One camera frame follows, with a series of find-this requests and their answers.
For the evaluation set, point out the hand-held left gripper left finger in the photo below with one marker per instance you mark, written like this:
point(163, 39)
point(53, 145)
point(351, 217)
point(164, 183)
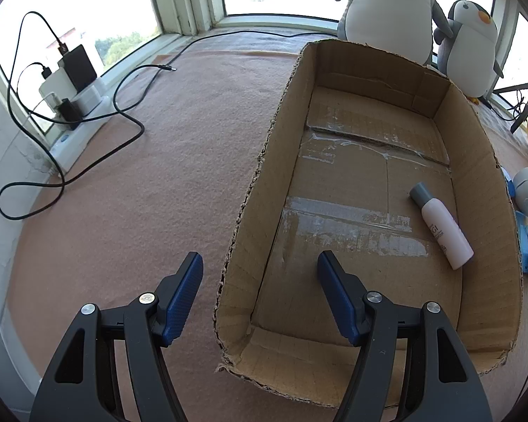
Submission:
point(182, 299)

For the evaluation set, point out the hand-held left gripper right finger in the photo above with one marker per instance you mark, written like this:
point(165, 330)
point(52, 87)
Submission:
point(336, 294)

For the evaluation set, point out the cardboard box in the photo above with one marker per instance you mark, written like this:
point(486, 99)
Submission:
point(334, 184)

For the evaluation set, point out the white bottle with grey cap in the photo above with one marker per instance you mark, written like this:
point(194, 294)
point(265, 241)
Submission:
point(444, 233)

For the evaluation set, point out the blue phone stand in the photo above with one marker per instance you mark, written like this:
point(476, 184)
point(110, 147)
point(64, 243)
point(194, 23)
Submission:
point(522, 241)

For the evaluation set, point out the pink felt mat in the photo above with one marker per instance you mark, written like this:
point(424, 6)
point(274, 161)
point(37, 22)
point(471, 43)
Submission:
point(136, 228)

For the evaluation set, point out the white power strip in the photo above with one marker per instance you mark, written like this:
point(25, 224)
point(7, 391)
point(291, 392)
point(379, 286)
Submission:
point(79, 140)

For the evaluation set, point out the small blue flat gadget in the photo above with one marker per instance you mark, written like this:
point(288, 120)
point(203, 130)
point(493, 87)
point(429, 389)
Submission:
point(509, 182)

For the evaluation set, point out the black power adapter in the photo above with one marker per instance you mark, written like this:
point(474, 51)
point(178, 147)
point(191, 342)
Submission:
point(70, 112)

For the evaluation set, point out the white charger block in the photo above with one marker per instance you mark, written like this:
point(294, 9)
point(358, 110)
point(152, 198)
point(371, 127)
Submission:
point(57, 85)

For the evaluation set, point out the small grey penguin plush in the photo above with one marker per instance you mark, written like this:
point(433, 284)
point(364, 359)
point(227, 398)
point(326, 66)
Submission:
point(471, 52)

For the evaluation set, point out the large grey penguin plush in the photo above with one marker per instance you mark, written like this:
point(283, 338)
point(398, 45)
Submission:
point(391, 9)

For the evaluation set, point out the white window frame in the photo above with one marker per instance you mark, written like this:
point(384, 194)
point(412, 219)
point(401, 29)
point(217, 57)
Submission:
point(180, 0)

